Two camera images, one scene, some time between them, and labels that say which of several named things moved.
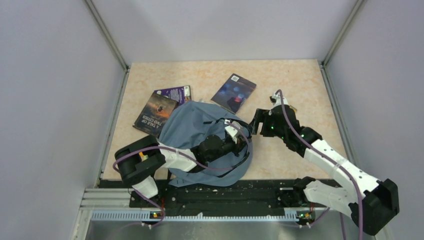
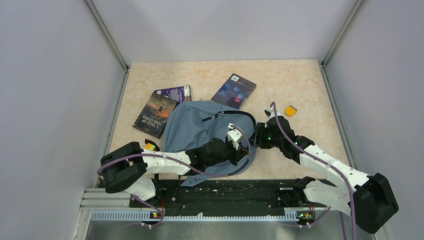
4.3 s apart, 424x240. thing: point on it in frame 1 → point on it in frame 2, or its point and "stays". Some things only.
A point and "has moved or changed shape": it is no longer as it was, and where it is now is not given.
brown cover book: x=154 y=114 stays
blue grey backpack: x=178 y=128 has moved or changed shape
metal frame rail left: x=126 y=70 stays
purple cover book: x=181 y=94 stays
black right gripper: x=263 y=116 → x=261 y=128
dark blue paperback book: x=233 y=93 stays
